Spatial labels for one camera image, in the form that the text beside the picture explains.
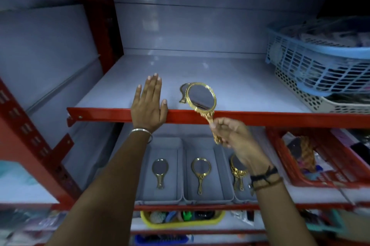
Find person's left hand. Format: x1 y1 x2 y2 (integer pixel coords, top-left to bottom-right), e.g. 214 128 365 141
130 73 168 134

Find person's right hand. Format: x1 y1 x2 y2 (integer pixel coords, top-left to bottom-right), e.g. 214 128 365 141
209 117 273 176

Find gold ornate hand mirror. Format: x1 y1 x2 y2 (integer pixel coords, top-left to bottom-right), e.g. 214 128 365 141
230 154 250 192
185 82 224 145

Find person's right forearm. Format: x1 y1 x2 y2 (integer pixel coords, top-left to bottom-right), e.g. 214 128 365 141
251 168 318 246

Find person's left forearm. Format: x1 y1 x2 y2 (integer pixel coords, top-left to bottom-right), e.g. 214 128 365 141
46 131 153 246

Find red metal shelf rack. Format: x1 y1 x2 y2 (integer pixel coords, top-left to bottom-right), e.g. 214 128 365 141
0 0 370 246

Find silver wrist bangle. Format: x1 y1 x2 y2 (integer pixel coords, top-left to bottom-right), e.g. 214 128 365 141
128 128 153 144

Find gold round hand mirror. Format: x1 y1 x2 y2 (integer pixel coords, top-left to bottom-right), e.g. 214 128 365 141
190 157 212 196

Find grey plastic tray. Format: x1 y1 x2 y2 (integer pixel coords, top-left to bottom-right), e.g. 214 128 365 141
182 137 235 205
135 137 184 206
222 145 261 205

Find dull gold hand mirror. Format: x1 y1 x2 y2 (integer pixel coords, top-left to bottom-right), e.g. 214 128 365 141
151 158 169 190

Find cream plastic basket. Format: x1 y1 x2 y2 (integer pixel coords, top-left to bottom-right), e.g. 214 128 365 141
274 67 370 115

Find pile of hair accessories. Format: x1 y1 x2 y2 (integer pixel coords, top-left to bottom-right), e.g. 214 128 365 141
282 131 339 181

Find clear packet with black item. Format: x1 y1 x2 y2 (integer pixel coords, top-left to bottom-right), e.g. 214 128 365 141
231 210 256 227

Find pile of colourful hair clips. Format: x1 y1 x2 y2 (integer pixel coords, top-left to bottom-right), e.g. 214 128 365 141
149 211 217 224

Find yellow plastic basket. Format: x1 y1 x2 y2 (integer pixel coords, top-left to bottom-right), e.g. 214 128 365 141
140 210 226 230

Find red plastic basket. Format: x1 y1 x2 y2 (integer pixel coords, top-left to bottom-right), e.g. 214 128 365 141
266 127 370 189

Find dark blue plastic basket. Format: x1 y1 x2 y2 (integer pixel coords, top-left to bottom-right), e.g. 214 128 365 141
134 234 194 246

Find pile of packets in basket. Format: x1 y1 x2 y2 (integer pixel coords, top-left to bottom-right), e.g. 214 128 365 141
279 17 370 50

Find teal plastic item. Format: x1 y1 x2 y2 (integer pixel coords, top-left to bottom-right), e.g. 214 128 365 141
305 209 349 235

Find pile of clear packets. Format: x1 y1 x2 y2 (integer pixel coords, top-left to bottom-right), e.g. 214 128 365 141
0 209 67 246

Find black thread wrist bracelet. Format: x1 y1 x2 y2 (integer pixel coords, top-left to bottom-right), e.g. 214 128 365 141
249 166 278 183

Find brown thread wrist bracelet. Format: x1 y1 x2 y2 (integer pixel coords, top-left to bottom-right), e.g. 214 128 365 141
251 177 284 195

